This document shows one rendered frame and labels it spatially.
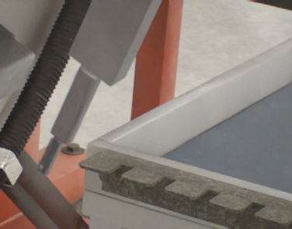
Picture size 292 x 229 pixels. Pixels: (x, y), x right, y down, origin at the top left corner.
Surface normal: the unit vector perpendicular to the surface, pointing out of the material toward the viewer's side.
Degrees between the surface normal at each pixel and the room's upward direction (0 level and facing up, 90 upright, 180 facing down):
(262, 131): 0
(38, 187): 90
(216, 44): 0
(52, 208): 90
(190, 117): 90
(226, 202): 0
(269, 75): 90
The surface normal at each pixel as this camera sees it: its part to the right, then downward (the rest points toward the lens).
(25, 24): 0.86, 0.24
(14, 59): 0.36, -0.73
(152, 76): -0.50, 0.26
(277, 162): 0.08, -0.94
